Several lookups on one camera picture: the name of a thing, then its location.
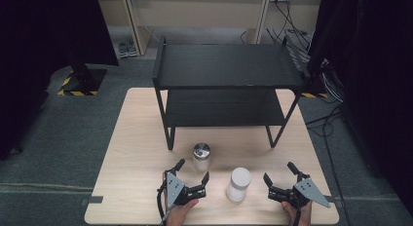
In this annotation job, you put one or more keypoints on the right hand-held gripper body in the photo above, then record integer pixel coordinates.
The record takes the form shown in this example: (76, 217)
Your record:
(308, 190)

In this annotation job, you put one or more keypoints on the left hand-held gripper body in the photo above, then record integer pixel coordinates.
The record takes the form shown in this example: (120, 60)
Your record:
(175, 188)

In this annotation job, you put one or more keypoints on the silver metal cup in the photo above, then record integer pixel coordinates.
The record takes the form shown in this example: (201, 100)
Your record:
(201, 156)

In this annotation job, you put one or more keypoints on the white jar with white lid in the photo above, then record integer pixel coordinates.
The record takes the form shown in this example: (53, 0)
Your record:
(239, 185)

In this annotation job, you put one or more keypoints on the black two-tier shelf rack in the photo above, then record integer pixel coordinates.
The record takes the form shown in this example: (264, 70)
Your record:
(227, 65)

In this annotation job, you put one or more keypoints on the person's right hand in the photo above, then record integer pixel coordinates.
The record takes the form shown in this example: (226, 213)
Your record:
(305, 216)

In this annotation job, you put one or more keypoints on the person's left hand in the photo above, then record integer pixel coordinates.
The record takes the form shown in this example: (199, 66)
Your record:
(178, 216)

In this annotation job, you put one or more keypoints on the yellow black striped tape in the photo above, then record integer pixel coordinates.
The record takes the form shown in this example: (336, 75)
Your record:
(314, 95)

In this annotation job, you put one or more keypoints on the grey tape strip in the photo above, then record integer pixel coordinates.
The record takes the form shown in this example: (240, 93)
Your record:
(95, 199)

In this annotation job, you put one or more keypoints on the dark curtain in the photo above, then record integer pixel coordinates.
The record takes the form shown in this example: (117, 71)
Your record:
(39, 57)
(373, 73)

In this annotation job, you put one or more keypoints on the grey shoe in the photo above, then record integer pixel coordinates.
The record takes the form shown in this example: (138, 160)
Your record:
(123, 50)
(131, 48)

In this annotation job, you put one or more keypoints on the black stand base striped tape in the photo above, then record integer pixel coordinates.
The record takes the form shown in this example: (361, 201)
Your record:
(82, 81)

